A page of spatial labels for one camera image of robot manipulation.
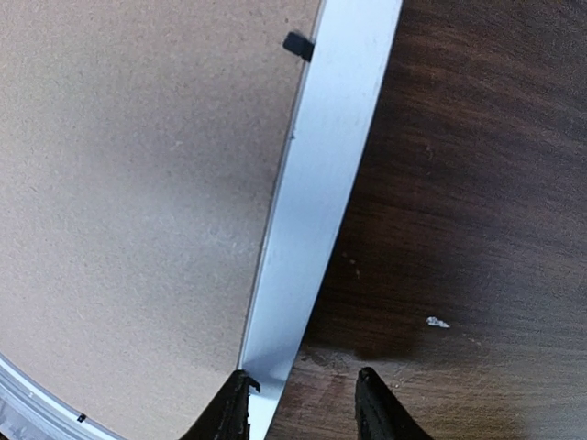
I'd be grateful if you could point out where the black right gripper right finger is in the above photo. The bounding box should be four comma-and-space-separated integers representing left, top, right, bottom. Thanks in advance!
355, 367, 431, 440

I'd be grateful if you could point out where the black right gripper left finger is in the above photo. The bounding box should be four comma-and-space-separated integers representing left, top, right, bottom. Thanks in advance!
183, 369, 260, 440

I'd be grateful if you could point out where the brown backing board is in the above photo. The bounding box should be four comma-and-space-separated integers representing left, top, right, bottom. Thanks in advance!
1, 1, 318, 439

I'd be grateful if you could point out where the white picture frame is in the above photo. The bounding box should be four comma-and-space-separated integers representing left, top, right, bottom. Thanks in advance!
1, 1, 402, 439

